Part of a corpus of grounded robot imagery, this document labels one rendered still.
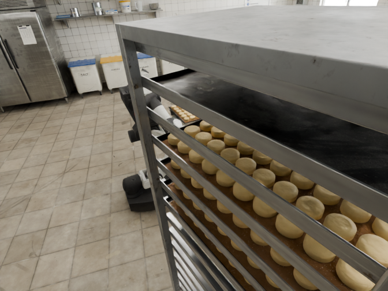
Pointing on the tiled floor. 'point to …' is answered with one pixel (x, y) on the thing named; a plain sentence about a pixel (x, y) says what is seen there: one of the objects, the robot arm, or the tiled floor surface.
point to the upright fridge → (30, 56)
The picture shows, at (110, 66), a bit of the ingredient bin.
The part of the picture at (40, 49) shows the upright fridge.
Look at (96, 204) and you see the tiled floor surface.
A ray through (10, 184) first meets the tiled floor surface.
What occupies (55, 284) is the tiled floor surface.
